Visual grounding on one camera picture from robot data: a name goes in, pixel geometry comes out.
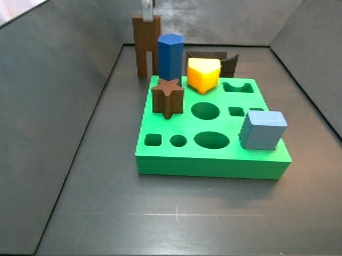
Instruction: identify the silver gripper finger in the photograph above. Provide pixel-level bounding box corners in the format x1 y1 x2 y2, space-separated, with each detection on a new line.
142 0 154 21

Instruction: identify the brown two-legged peg block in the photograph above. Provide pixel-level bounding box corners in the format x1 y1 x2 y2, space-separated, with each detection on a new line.
133 15 162 78

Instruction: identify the green shape sorter board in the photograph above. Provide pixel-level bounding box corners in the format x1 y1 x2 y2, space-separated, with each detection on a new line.
135 78 292 180

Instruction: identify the blue octagonal prism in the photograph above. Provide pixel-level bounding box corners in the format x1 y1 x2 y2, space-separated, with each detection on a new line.
158 34 185 81

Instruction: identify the yellow rounded block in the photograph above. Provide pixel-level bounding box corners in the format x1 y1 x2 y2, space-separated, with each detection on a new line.
187 58 221 94

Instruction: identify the brown star block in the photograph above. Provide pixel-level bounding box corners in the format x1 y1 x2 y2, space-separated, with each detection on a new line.
153 79 185 119

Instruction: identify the light blue cube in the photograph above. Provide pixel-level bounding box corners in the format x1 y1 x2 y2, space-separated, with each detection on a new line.
239 110 288 150

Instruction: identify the black curved bracket stand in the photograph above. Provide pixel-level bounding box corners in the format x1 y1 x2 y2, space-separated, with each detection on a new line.
186 51 239 78

